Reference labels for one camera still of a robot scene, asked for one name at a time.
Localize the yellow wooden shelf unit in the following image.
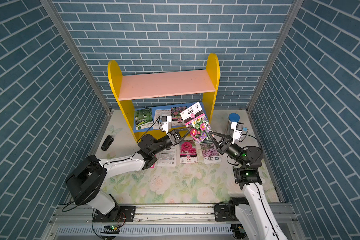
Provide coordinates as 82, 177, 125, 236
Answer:
108, 53, 220, 142

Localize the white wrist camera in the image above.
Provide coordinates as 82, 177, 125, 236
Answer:
159, 116, 172, 133
229, 122, 248, 144

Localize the black stapler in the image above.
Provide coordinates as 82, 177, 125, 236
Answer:
101, 135, 114, 152

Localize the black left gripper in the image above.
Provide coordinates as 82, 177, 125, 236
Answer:
149, 129, 189, 157

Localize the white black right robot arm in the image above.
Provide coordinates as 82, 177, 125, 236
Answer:
209, 131, 287, 240

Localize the white text packet lower shelf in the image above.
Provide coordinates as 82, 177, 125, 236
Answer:
153, 109, 171, 130

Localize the pink hollyhock seed packet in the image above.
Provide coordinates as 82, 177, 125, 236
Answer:
180, 140, 198, 164

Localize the aluminium corner post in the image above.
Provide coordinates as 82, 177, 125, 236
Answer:
247, 0, 304, 114
40, 0, 112, 114

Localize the mixed aster flower seed packet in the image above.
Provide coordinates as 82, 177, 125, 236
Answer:
181, 102, 211, 143

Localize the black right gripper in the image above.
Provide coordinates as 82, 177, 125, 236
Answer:
209, 133, 245, 170

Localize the white text back seed packet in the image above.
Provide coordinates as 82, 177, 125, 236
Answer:
157, 146, 177, 167

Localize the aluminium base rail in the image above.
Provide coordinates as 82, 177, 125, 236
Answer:
41, 203, 304, 239

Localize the purple flower seed packet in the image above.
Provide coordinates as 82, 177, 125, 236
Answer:
200, 141, 221, 165

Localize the pink aster seed packet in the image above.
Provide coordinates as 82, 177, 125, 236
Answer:
171, 106, 187, 128

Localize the aluminium corner post right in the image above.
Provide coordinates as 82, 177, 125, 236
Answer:
247, 0, 304, 114

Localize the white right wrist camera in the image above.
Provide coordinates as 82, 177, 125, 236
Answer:
229, 122, 248, 144

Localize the green gourd seed packet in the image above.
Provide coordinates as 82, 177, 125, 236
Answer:
134, 108, 154, 130

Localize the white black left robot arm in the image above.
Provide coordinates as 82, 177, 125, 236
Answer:
66, 127, 192, 222

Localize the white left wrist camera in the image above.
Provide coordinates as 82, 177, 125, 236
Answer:
159, 116, 172, 133

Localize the aluminium corner post left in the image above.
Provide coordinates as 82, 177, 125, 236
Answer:
40, 0, 112, 114

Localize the clear pencil tube blue lid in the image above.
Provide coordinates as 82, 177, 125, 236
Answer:
225, 113, 240, 136

